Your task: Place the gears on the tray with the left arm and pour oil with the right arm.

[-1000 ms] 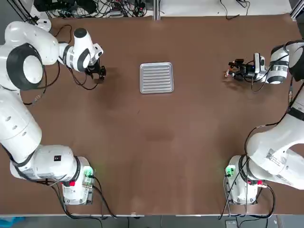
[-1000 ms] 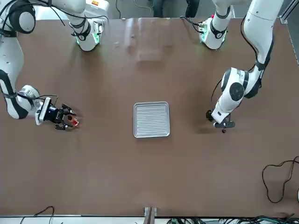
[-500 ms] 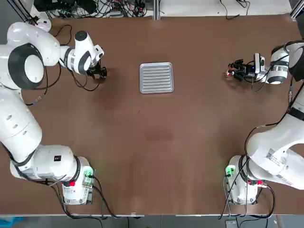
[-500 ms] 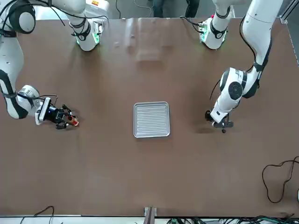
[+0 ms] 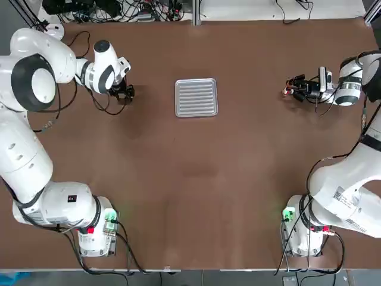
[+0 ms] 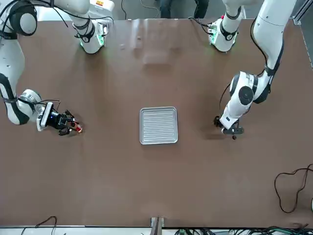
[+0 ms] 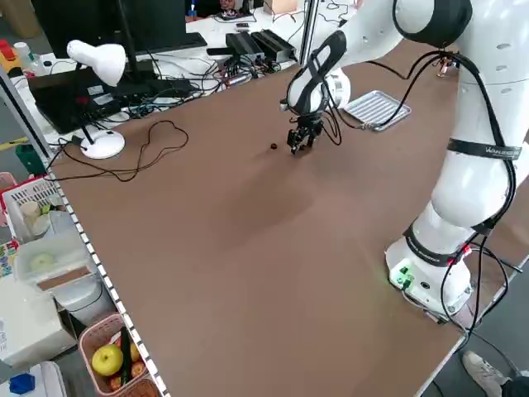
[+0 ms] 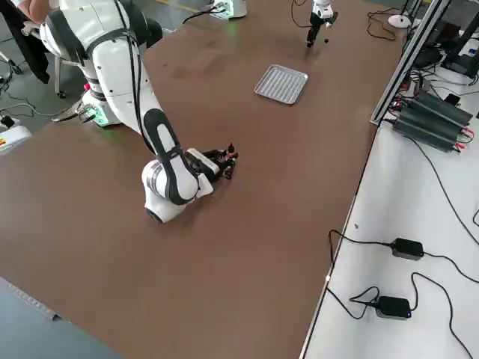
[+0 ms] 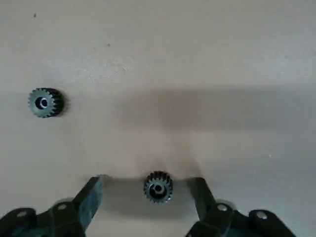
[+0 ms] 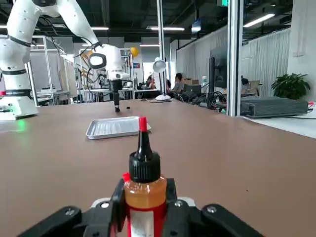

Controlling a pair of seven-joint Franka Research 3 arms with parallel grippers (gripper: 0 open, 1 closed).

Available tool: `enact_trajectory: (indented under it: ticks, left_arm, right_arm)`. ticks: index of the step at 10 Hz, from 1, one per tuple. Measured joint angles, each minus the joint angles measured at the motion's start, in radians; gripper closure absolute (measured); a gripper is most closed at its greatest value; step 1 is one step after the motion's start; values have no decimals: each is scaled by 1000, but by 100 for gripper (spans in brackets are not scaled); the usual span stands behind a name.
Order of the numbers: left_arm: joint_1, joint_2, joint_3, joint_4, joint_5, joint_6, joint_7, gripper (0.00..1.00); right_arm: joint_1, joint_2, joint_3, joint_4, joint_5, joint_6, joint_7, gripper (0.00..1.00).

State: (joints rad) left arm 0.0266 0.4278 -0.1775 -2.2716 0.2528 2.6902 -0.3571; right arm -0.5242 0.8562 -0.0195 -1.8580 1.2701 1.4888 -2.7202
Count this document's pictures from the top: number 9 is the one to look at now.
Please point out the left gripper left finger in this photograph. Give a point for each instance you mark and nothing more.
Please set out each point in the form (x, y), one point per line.
(89, 197)

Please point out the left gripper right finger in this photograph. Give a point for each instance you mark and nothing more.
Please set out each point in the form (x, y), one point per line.
(207, 205)

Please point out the small black steel gear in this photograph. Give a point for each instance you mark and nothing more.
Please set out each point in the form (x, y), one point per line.
(163, 197)
(58, 103)

